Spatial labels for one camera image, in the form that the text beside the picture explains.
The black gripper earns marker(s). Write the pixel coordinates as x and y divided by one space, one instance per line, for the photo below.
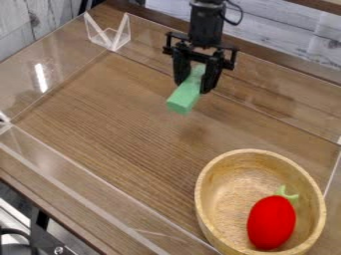
203 35

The green rectangular stick block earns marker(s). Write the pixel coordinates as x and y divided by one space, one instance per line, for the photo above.
186 94

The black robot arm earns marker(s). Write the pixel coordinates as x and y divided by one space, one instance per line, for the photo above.
201 44

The light wooden oval bowl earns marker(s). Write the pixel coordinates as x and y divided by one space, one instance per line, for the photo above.
232 183

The red plush tomato toy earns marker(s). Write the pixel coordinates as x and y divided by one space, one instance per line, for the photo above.
272 220

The clear acrylic corner bracket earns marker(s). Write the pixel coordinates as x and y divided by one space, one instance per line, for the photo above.
110 38

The clear acrylic tray wall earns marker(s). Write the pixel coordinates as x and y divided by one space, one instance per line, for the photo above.
121 173

